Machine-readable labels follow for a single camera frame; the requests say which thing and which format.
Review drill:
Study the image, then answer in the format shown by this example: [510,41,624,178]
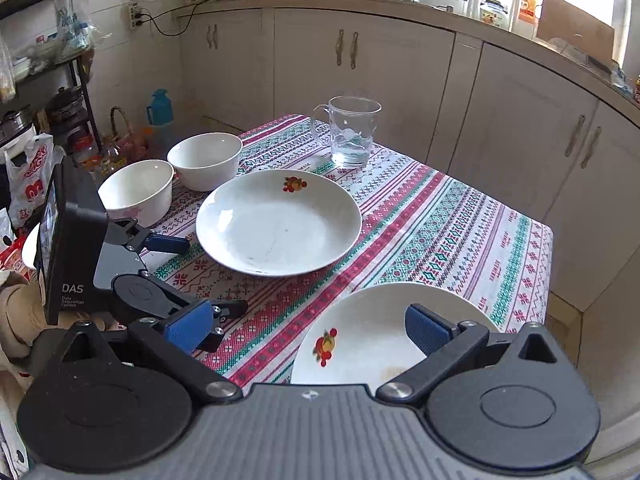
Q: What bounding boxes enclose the white bowl pink pattern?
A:
[98,159,175,228]

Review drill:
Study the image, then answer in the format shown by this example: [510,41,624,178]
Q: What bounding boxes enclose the large white floral plate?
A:
[195,169,362,278]

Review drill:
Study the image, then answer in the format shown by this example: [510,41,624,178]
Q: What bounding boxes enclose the beige kitchen cabinets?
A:
[176,0,639,311]

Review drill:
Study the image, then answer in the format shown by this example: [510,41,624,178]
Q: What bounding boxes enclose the wicker basket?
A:
[106,106,150,164]

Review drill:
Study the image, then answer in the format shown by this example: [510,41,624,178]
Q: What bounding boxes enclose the white red plastic bag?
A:
[4,133,55,229]

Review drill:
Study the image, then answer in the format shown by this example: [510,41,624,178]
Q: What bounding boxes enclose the blue thermos jug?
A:
[146,89,174,129]

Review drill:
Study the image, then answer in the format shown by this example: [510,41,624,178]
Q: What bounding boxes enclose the clear glass mug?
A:
[310,96,382,169]

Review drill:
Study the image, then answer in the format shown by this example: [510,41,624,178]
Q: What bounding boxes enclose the black metal shelf rack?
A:
[1,0,102,148]

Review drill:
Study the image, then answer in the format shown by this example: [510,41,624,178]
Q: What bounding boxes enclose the cardboard box on counter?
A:
[536,0,615,65]

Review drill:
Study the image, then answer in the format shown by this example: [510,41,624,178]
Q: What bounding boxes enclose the black power cable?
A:
[133,0,241,38]

